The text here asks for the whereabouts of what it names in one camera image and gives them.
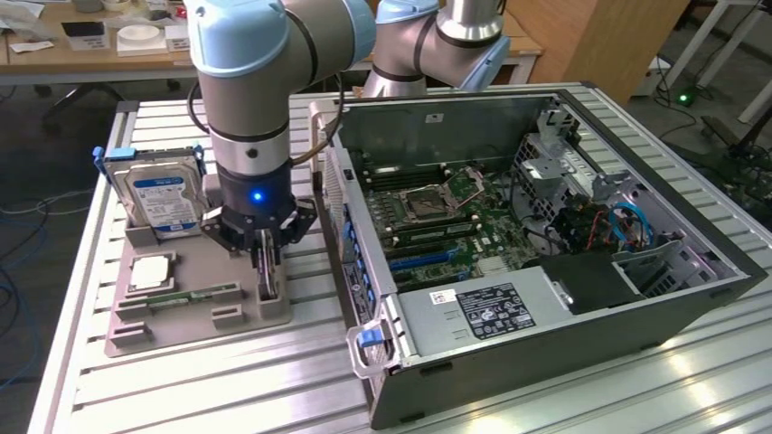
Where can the white paper note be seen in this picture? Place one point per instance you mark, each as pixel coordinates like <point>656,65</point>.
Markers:
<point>29,46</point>

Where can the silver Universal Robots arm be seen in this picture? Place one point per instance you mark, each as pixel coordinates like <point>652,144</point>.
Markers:
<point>241,90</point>

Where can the white table frame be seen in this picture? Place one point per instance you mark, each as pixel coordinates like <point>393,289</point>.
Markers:
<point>753,106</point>

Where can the metal socket cover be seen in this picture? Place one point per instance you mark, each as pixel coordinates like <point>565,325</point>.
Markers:
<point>476,172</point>

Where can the small white labelled box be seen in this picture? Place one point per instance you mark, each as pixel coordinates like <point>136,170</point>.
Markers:
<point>176,40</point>

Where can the white box with round dish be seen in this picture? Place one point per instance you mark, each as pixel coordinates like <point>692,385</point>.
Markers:
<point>140,40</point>

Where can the silver CPU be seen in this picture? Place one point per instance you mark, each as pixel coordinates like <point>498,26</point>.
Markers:
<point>149,272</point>

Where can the grey parts rack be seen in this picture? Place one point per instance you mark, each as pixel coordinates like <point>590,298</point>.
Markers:
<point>198,267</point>

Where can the hard disk with blue bracket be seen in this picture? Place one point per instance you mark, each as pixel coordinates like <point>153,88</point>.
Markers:
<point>160,199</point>

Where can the grey power supply unit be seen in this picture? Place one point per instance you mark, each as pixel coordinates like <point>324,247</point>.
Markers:
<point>433,325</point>

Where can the wooden desk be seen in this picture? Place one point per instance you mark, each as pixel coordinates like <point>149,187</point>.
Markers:
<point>90,63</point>

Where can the black open PC case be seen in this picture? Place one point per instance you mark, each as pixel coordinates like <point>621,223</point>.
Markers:
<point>542,361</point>

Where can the graphics card with metal bracket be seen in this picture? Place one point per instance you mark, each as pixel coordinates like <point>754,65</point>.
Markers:
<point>268,280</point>

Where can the white box with black lid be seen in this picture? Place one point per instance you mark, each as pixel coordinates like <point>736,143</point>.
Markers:
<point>85,34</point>

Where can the green motherboard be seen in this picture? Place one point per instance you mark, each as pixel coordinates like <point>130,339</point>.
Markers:
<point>482,253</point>

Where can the green RAM stick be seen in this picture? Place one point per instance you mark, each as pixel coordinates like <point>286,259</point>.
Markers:
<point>186,297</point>
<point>433,231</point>

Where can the metal disk bay cage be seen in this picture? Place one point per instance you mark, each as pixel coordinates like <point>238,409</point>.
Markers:
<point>542,176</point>

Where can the blue expansion slot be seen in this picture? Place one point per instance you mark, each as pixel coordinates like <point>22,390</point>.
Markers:
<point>421,261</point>

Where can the blue case latch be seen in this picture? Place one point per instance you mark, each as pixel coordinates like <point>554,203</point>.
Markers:
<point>369,339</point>

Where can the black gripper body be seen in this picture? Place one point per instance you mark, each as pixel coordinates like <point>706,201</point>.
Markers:
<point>256,212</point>

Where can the black chair base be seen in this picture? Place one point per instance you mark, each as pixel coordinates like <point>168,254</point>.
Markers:
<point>78,97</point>

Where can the wooden cabinet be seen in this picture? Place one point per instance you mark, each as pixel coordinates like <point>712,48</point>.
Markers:
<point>602,45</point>

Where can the device with green light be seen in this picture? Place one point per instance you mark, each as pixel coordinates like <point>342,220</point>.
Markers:
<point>682,97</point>

